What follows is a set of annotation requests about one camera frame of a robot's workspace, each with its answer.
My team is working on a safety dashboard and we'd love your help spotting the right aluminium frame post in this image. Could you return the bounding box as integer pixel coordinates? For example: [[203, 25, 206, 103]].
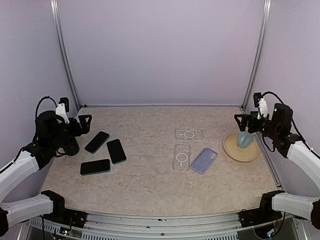
[[241, 0, 272, 111]]

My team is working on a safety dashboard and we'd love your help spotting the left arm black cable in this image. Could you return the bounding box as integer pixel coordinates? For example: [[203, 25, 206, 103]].
[[34, 96, 59, 121]]

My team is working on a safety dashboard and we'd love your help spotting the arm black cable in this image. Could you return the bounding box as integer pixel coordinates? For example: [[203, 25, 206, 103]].
[[262, 91, 316, 153], [34, 96, 59, 121]]

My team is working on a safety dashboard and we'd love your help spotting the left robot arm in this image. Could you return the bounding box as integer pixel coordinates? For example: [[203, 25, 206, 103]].
[[0, 110, 92, 236]]

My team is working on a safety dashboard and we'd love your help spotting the front aluminium rail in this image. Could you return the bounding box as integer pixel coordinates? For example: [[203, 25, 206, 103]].
[[17, 212, 308, 240]]

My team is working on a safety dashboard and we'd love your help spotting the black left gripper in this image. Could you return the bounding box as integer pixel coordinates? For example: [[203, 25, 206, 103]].
[[49, 114, 91, 150]]

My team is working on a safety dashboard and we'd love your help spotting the clear case upper horizontal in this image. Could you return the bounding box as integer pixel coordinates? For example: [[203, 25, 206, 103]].
[[175, 129, 204, 140]]

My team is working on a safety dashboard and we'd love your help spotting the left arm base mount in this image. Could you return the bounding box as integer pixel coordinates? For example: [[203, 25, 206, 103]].
[[43, 208, 88, 229]]

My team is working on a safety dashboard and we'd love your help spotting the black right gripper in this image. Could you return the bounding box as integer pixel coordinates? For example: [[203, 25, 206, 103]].
[[235, 110, 281, 139]]

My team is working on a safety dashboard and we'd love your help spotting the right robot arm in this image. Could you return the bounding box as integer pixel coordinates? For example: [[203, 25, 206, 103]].
[[234, 103, 320, 229]]

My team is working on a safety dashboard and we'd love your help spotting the clear case with ring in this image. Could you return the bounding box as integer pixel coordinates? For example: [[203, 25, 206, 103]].
[[172, 144, 191, 172]]

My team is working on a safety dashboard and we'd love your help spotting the aluminium frame post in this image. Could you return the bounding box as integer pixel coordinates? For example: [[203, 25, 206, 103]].
[[241, 0, 272, 111], [50, 0, 82, 111]]

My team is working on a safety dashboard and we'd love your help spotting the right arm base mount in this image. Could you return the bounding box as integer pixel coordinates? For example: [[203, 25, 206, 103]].
[[238, 208, 283, 228]]

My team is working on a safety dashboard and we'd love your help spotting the lavender phone case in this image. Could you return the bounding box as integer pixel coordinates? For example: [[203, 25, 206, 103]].
[[190, 147, 218, 175]]

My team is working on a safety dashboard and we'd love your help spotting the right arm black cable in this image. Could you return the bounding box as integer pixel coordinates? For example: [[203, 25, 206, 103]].
[[262, 91, 316, 153]]

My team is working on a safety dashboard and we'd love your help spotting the beige round plate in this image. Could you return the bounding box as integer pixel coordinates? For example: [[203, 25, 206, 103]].
[[222, 132, 260, 163]]

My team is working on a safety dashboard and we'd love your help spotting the light blue cup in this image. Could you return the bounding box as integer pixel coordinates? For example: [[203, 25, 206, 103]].
[[237, 131, 255, 149]]

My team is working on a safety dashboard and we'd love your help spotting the left aluminium frame post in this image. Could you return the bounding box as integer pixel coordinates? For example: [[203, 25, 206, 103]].
[[50, 0, 82, 111]]

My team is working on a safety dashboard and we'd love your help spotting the dark green mug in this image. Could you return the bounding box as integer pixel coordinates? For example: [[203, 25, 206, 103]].
[[56, 138, 80, 156]]

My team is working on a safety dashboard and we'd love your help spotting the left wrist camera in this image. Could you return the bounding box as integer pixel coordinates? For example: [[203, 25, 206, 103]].
[[55, 97, 70, 124]]

